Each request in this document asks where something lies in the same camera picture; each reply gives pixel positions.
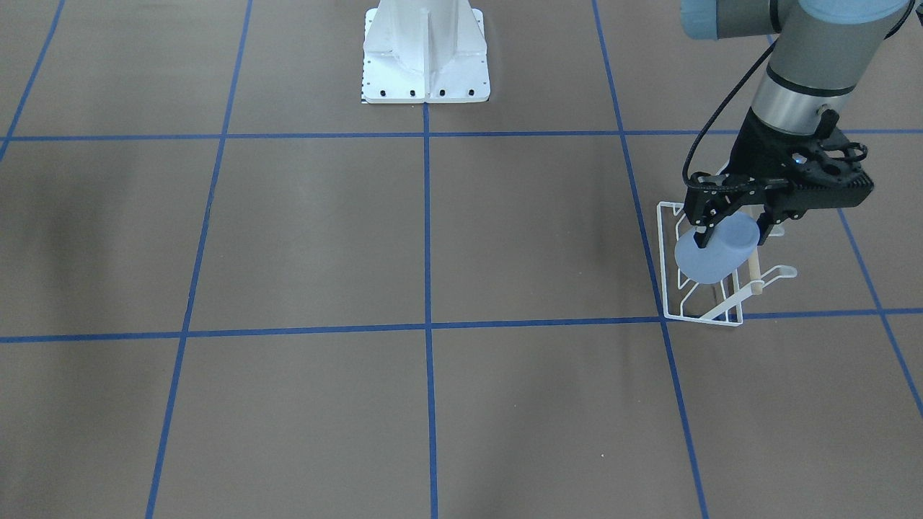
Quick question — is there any white camera pole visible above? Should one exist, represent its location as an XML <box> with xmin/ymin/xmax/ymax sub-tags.
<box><xmin>361</xmin><ymin>1</ymin><xmax>491</xmax><ymax>105</ymax></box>

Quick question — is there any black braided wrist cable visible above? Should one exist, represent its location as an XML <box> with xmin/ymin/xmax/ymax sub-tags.
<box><xmin>681</xmin><ymin>36</ymin><xmax>780</xmax><ymax>190</ymax></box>

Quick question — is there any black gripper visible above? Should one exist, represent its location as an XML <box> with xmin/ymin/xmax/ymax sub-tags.
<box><xmin>684</xmin><ymin>108</ymin><xmax>816</xmax><ymax>249</ymax></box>

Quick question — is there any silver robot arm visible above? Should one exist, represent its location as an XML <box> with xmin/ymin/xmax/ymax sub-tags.
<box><xmin>680</xmin><ymin>1</ymin><xmax>919</xmax><ymax>249</ymax></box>

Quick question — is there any white wire cup holder rack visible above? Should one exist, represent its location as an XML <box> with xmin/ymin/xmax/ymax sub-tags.
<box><xmin>656</xmin><ymin>201</ymin><xmax>798</xmax><ymax>327</ymax></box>

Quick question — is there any light blue plastic cup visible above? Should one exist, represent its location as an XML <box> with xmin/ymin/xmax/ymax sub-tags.
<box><xmin>674</xmin><ymin>213</ymin><xmax>759</xmax><ymax>285</ymax></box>

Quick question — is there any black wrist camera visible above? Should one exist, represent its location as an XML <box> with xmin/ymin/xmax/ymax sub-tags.
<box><xmin>776</xmin><ymin>128</ymin><xmax>875</xmax><ymax>214</ymax></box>

